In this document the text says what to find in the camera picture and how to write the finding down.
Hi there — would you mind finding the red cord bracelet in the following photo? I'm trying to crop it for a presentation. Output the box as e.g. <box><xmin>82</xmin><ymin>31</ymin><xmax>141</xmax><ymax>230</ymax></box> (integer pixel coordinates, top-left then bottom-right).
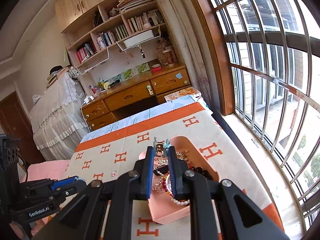
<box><xmin>159</xmin><ymin>174</ymin><xmax>173</xmax><ymax>197</ymax></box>

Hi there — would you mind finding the black bead bracelet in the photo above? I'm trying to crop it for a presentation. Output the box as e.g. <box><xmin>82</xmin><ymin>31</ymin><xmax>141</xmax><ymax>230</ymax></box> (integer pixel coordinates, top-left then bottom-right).
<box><xmin>190</xmin><ymin>166</ymin><xmax>214</xmax><ymax>181</ymax></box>

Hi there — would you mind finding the pink plastic tray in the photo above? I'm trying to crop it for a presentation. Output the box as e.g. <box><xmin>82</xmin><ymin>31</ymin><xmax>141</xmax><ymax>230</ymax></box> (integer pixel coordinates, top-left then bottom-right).
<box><xmin>148</xmin><ymin>136</ymin><xmax>220</xmax><ymax>225</ymax></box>

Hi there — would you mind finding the pink strap smartwatch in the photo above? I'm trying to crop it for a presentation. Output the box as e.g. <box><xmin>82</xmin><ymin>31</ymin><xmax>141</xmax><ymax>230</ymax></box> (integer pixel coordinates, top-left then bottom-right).
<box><xmin>153</xmin><ymin>164</ymin><xmax>169</xmax><ymax>176</ymax></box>

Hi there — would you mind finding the left hand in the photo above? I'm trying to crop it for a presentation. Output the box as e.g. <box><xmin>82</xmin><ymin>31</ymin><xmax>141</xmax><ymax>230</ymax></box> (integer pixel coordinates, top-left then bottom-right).
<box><xmin>10</xmin><ymin>219</ymin><xmax>54</xmax><ymax>239</ymax></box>

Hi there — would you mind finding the pink bed cover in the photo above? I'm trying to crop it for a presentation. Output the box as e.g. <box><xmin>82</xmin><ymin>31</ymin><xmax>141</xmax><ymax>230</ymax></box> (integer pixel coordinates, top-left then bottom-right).
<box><xmin>20</xmin><ymin>160</ymin><xmax>70</xmax><ymax>183</ymax></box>

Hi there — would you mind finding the orange beige H blanket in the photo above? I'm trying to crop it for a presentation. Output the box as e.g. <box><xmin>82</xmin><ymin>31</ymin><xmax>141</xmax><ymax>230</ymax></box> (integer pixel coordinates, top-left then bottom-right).
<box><xmin>63</xmin><ymin>100</ymin><xmax>282</xmax><ymax>239</ymax></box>

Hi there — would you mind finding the lace covered piano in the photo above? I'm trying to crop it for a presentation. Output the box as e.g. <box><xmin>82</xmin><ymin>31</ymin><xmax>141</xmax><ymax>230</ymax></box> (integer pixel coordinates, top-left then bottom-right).
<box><xmin>29</xmin><ymin>73</ymin><xmax>88</xmax><ymax>161</ymax></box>

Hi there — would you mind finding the light blue patterned sheet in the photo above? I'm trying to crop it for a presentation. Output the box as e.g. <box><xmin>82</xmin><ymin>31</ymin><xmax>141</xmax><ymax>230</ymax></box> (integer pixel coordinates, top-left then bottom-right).
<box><xmin>80</xmin><ymin>95</ymin><xmax>213</xmax><ymax>143</ymax></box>

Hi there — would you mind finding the brown wooden door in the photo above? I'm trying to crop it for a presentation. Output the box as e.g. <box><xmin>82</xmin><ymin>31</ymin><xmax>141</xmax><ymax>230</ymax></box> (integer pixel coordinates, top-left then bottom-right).
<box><xmin>1</xmin><ymin>92</ymin><xmax>45</xmax><ymax>165</ymax></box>

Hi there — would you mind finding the wooden desk with drawers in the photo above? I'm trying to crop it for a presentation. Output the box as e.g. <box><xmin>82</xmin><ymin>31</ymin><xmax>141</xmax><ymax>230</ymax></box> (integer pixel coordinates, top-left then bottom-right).
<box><xmin>81</xmin><ymin>63</ymin><xmax>191</xmax><ymax>132</ymax></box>

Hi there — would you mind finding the magazine on bed edge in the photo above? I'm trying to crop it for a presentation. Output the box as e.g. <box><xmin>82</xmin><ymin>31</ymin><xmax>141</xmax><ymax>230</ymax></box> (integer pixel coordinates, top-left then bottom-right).
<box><xmin>164</xmin><ymin>87</ymin><xmax>202</xmax><ymax>102</ymax></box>

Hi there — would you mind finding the white storage basket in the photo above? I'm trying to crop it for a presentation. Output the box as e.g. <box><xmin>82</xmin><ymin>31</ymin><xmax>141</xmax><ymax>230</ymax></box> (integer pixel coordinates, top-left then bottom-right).
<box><xmin>124</xmin><ymin>30</ymin><xmax>154</xmax><ymax>48</ymax></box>

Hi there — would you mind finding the beige curtain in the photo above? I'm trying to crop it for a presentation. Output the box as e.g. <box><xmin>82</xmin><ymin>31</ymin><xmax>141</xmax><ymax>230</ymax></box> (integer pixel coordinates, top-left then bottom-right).
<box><xmin>157</xmin><ymin>0</ymin><xmax>220</xmax><ymax>109</ymax></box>

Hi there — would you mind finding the window metal grille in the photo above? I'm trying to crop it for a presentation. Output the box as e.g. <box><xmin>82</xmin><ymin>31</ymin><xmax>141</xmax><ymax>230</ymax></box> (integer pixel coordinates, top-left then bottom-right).
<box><xmin>209</xmin><ymin>0</ymin><xmax>319</xmax><ymax>229</ymax></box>

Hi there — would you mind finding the wooden wall bookshelf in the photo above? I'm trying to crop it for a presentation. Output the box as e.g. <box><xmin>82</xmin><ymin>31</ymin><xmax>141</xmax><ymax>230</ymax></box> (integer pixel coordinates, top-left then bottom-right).
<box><xmin>55</xmin><ymin>0</ymin><xmax>175</xmax><ymax>95</ymax></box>

